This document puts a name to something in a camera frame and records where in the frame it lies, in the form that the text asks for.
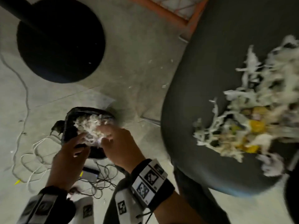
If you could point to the person's right hand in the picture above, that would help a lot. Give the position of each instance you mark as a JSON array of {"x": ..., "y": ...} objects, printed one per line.
[{"x": 123, "y": 149}]

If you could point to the orange mesh fence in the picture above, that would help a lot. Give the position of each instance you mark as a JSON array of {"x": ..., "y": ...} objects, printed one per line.
[{"x": 163, "y": 9}]

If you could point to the white table black pedestal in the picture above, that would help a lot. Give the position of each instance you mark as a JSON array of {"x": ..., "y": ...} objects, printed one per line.
[{"x": 60, "y": 44}]

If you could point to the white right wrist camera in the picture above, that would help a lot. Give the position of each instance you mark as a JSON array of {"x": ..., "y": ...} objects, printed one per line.
[{"x": 126, "y": 207}]

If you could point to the person's right forearm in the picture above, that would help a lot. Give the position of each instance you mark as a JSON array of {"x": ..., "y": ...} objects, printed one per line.
[{"x": 177, "y": 212}]

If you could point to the clump of shredded paper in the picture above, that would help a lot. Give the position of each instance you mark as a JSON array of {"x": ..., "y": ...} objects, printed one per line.
[{"x": 90, "y": 128}]

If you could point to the black trash bin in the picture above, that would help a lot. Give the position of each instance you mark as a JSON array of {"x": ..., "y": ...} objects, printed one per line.
[{"x": 70, "y": 118}]

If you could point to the black power adapter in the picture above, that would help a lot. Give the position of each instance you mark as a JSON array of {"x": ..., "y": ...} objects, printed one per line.
[{"x": 90, "y": 174}]

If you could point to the person's left hand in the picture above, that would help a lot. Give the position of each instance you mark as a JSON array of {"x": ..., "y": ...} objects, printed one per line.
[{"x": 63, "y": 165}]

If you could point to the grey upholstered chair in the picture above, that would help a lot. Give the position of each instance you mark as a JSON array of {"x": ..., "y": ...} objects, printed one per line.
[{"x": 210, "y": 55}]

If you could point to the shredded paper trash pile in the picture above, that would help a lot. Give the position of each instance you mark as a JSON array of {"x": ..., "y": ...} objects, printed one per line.
[{"x": 257, "y": 114}]

